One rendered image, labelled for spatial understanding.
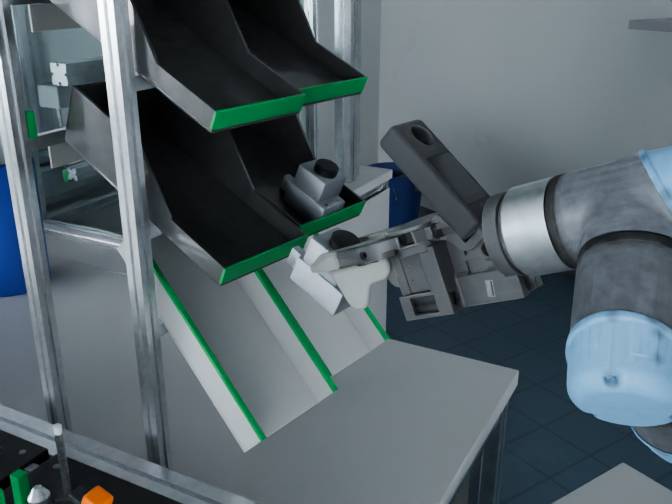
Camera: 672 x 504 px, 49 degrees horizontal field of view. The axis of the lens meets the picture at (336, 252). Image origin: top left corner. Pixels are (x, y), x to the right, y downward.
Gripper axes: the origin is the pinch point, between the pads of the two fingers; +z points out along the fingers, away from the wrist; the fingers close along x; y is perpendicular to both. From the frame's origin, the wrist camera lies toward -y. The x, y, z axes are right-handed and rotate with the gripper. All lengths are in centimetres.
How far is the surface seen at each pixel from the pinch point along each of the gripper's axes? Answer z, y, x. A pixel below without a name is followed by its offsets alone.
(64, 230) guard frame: 122, -17, 41
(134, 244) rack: 18.6, -7.2, -9.4
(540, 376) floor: 96, 91, 194
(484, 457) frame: 24, 47, 46
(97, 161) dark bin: 24.2, -17.4, -6.5
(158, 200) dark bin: 15.9, -10.8, -6.5
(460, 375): 22, 31, 43
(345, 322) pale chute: 21.3, 12.6, 20.3
